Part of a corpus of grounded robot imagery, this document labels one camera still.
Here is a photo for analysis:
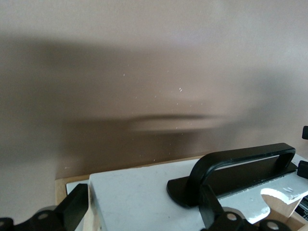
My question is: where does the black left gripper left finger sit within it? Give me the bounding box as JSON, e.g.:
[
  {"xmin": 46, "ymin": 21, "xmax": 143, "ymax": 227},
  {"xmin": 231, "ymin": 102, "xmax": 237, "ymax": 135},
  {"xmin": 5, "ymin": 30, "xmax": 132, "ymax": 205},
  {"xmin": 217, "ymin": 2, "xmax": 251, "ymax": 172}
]
[{"xmin": 0, "ymin": 183, "xmax": 89, "ymax": 231}]

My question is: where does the black metal drawer handle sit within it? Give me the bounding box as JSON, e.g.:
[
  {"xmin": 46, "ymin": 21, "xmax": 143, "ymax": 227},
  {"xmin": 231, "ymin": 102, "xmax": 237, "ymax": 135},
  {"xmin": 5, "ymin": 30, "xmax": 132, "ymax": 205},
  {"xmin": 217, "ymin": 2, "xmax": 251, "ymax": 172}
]
[{"xmin": 166, "ymin": 142, "xmax": 297, "ymax": 209}]

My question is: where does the brown table cover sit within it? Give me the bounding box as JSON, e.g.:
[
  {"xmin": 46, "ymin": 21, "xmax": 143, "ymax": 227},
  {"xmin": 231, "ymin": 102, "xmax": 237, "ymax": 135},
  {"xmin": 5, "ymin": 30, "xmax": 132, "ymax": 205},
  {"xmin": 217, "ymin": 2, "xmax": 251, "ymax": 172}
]
[{"xmin": 0, "ymin": 0, "xmax": 308, "ymax": 180}]

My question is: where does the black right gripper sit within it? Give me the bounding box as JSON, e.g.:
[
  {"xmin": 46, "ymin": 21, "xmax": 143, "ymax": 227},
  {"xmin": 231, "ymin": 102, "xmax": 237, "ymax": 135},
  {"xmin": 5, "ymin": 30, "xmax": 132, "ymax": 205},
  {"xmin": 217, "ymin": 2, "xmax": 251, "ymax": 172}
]
[{"xmin": 297, "ymin": 125, "xmax": 308, "ymax": 218}]

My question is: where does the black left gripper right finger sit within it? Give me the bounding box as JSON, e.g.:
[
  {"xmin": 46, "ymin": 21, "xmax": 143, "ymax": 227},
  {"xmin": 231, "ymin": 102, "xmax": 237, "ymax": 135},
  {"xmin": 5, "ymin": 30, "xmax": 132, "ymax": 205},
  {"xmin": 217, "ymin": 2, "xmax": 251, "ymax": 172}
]
[{"xmin": 199, "ymin": 185, "xmax": 289, "ymax": 231}]

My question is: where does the white-fronted wooden drawer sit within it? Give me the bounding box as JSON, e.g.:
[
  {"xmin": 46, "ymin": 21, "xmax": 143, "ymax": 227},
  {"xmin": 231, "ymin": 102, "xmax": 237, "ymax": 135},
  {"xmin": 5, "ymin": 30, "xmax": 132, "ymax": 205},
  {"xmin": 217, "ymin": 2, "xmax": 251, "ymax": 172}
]
[{"xmin": 84, "ymin": 157, "xmax": 308, "ymax": 231}]

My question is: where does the light wooden drawer cabinet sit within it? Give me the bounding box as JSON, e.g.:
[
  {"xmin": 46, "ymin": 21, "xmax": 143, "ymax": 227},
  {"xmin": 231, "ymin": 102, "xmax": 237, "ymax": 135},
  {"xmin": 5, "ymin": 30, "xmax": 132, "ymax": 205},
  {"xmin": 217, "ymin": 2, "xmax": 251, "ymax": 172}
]
[{"xmin": 54, "ymin": 178, "xmax": 68, "ymax": 211}]

